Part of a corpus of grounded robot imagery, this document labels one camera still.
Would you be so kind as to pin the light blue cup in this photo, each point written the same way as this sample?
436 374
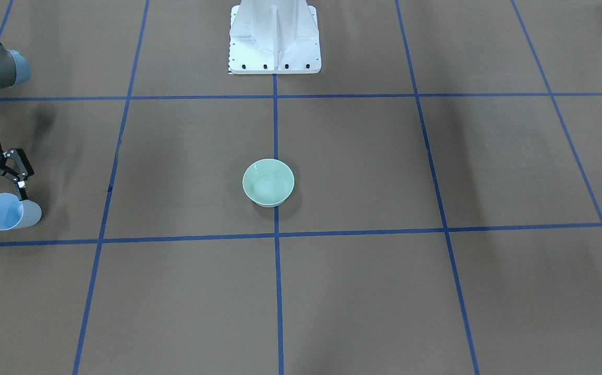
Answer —
16 214

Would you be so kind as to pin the pale green bowl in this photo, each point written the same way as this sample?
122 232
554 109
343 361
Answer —
268 182

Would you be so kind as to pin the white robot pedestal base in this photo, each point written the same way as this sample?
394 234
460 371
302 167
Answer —
274 37

